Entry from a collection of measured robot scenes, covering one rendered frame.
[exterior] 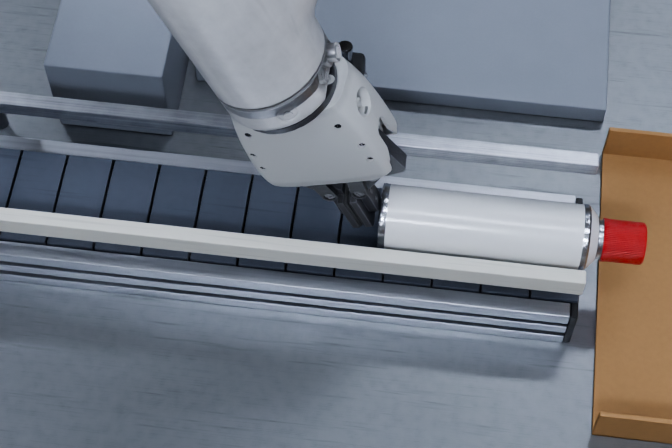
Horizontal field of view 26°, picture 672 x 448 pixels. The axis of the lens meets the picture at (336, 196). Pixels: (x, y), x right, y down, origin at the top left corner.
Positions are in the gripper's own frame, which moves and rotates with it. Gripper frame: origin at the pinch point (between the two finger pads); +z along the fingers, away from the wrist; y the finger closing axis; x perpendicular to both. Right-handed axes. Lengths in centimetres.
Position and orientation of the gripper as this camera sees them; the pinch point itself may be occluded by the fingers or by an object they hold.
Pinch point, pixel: (357, 198)
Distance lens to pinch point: 111.8
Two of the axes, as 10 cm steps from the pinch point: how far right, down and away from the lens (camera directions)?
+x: -1.2, 8.6, -5.0
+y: -9.3, 0.7, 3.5
